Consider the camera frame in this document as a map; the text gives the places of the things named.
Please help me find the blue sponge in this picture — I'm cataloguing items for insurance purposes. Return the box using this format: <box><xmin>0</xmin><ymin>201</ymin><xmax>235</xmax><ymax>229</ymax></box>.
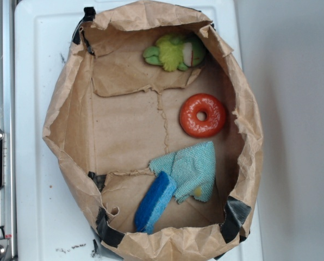
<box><xmin>134</xmin><ymin>171</ymin><xmax>177</xmax><ymax>234</ymax></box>

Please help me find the brown paper bag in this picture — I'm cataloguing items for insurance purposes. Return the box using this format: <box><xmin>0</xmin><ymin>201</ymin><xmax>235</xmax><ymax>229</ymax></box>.
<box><xmin>42</xmin><ymin>1</ymin><xmax>263</xmax><ymax>260</ymax></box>

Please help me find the light blue microfiber cloth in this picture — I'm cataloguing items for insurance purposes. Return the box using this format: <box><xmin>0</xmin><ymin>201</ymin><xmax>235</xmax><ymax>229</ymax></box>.
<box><xmin>149</xmin><ymin>141</ymin><xmax>216</xmax><ymax>204</ymax></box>

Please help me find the green plush toy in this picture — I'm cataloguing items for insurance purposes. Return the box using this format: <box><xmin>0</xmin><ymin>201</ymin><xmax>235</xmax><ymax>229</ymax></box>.
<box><xmin>143</xmin><ymin>34</ymin><xmax>207</xmax><ymax>72</ymax></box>

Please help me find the white plastic bin lid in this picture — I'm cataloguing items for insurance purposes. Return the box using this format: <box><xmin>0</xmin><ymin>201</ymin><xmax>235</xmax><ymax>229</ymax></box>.
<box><xmin>14</xmin><ymin>0</ymin><xmax>260</xmax><ymax>261</ymax></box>

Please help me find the orange ring toy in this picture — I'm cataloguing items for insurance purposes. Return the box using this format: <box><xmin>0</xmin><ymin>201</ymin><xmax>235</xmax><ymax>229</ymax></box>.
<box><xmin>179</xmin><ymin>93</ymin><xmax>226</xmax><ymax>138</ymax></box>

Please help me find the aluminium frame rail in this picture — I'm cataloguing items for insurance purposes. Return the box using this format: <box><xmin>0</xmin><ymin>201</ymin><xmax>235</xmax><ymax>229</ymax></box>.
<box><xmin>0</xmin><ymin>1</ymin><xmax>18</xmax><ymax>260</ymax></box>

